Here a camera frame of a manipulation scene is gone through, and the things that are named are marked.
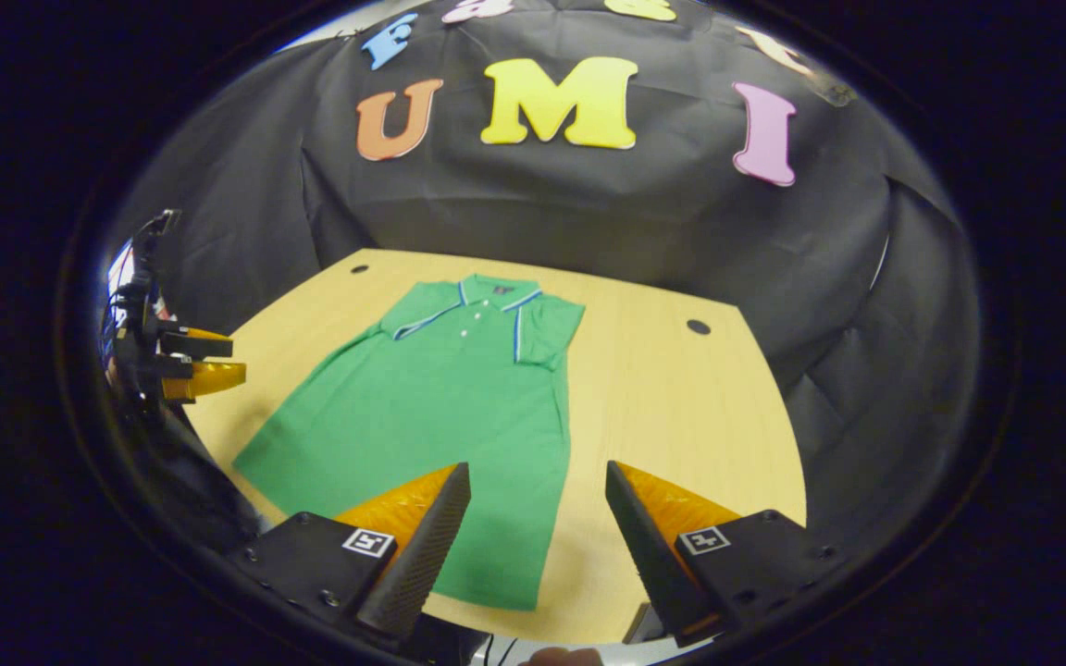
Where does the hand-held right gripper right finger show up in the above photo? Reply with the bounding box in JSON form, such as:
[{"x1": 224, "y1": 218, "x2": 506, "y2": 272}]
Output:
[{"x1": 604, "y1": 460, "x2": 844, "y2": 648}]

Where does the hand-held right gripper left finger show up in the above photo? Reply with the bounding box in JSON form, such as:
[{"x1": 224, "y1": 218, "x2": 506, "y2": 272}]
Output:
[{"x1": 223, "y1": 462, "x2": 473, "y2": 641}]

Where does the green T-shirt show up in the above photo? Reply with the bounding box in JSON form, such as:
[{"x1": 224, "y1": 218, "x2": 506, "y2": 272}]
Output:
[{"x1": 232, "y1": 274, "x2": 587, "y2": 611}]

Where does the black backdrop cloth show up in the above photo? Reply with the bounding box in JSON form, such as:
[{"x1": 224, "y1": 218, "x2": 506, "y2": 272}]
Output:
[{"x1": 103, "y1": 0, "x2": 983, "y2": 574}]

